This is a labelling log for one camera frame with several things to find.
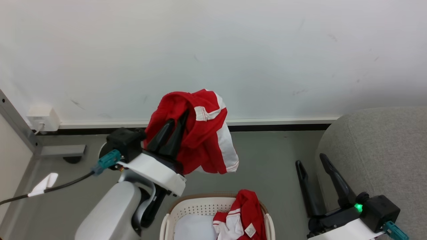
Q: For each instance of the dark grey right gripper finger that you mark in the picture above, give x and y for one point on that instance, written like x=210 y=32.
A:
x=337 y=183
x=308 y=190

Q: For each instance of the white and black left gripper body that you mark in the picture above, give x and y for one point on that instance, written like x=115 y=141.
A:
x=155 y=170

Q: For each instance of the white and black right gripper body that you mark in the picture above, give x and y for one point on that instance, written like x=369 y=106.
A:
x=340 y=226

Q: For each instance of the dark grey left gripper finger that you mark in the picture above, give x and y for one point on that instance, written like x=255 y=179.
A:
x=176 y=140
x=161 y=136

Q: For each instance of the red and white garment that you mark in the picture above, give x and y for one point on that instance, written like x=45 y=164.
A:
x=203 y=143

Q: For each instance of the white and grey left robot arm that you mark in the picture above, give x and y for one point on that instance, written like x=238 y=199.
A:
x=110 y=213

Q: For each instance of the white perforated laundry basket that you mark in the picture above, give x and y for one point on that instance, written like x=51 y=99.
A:
x=196 y=206

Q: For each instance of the grey fabric sofa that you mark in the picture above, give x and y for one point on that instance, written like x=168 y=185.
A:
x=383 y=150

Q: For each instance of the red white garment with label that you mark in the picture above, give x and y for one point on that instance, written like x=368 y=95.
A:
x=248 y=210

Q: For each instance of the plain white cloth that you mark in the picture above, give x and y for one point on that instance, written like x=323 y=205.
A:
x=195 y=228

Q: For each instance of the white and black baseboard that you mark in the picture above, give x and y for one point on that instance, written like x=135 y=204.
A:
x=283 y=122

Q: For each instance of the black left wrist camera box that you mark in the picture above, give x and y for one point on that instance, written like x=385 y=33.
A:
x=125 y=142

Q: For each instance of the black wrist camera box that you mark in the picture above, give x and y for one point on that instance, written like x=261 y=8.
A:
x=125 y=142
x=382 y=210

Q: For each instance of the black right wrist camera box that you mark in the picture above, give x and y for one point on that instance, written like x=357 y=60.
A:
x=382 y=210

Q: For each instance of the dark round frame foot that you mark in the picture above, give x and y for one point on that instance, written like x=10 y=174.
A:
x=72 y=159

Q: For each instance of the white wall socket box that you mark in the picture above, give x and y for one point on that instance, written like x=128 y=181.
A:
x=45 y=117

